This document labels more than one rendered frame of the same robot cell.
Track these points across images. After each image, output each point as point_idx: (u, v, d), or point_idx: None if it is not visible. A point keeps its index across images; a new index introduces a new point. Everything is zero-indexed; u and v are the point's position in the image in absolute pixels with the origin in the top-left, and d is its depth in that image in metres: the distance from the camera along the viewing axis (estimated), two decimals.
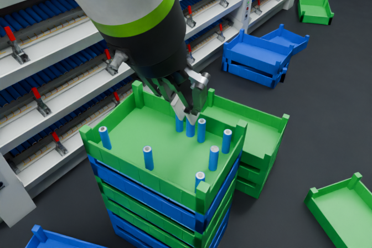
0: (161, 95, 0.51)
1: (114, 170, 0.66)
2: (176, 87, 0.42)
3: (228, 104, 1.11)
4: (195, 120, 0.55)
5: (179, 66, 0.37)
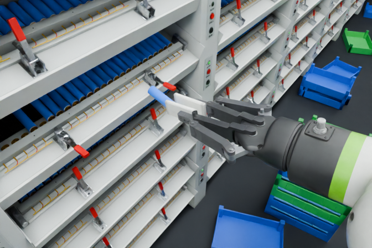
0: (214, 101, 0.53)
1: None
2: (236, 129, 0.45)
3: None
4: (168, 106, 0.54)
5: (263, 151, 0.41)
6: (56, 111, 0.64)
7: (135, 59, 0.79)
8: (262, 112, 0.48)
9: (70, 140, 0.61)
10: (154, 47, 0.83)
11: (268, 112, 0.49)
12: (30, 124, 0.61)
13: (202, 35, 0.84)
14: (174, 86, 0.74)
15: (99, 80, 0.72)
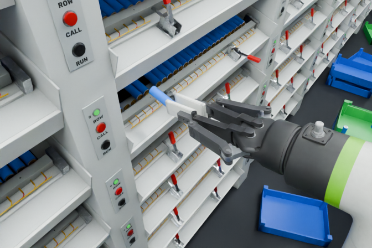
0: (215, 102, 0.53)
1: None
2: (234, 130, 0.45)
3: None
4: (168, 106, 0.54)
5: (260, 154, 0.41)
6: (162, 77, 0.70)
7: (218, 35, 0.84)
8: (262, 114, 0.48)
9: None
10: (231, 25, 0.89)
11: (268, 114, 0.48)
12: (144, 87, 0.67)
13: (275, 14, 0.89)
14: (258, 58, 0.80)
15: (192, 52, 0.77)
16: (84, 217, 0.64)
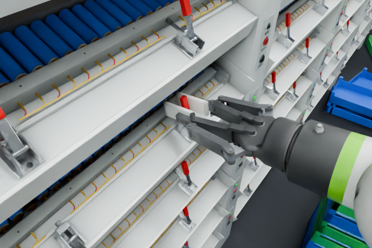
0: (190, 132, 0.49)
1: (351, 220, 0.97)
2: None
3: None
4: None
5: None
6: (51, 185, 0.44)
7: None
8: (234, 153, 0.44)
9: (80, 243, 0.40)
10: None
11: (236, 156, 0.43)
12: None
13: (251, 66, 0.63)
14: (183, 97, 0.53)
15: None
16: None
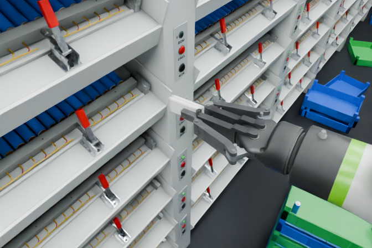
0: (195, 127, 0.50)
1: (300, 230, 0.95)
2: None
3: None
4: None
5: None
6: None
7: (65, 108, 0.56)
8: (236, 154, 0.45)
9: None
10: (97, 88, 0.61)
11: (238, 157, 0.44)
12: None
13: (168, 76, 0.60)
14: (80, 110, 0.51)
15: (2, 146, 0.49)
16: None
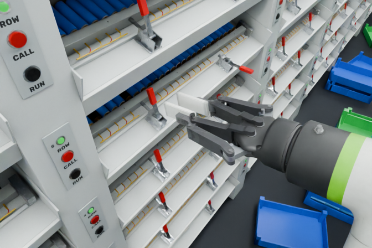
0: (190, 132, 0.49)
1: None
2: None
3: (361, 118, 1.62)
4: (182, 101, 0.56)
5: None
6: (140, 87, 0.65)
7: (204, 40, 0.79)
8: None
9: (156, 111, 0.61)
10: (219, 31, 0.84)
11: (236, 156, 0.43)
12: (120, 99, 0.62)
13: (270, 21, 0.84)
14: (251, 69, 0.74)
15: (174, 59, 0.72)
16: (58, 246, 0.59)
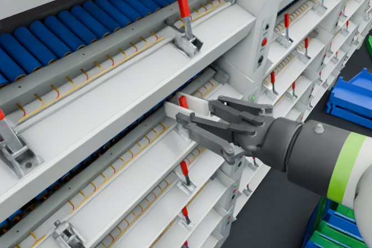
0: (190, 132, 0.49)
1: (350, 220, 0.97)
2: None
3: None
4: None
5: None
6: (50, 185, 0.44)
7: None
8: None
9: (79, 243, 0.40)
10: None
11: (236, 156, 0.43)
12: None
13: (250, 67, 0.63)
14: (182, 98, 0.53)
15: None
16: None
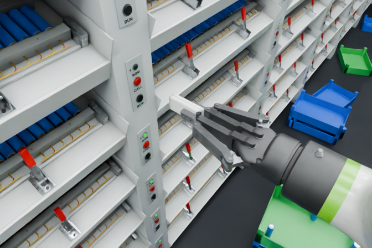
0: (194, 129, 0.50)
1: None
2: None
3: None
4: None
5: None
6: None
7: (15, 143, 0.54)
8: None
9: None
10: (51, 120, 0.59)
11: (233, 165, 0.45)
12: None
13: (124, 108, 0.59)
14: (25, 150, 0.49)
15: None
16: None
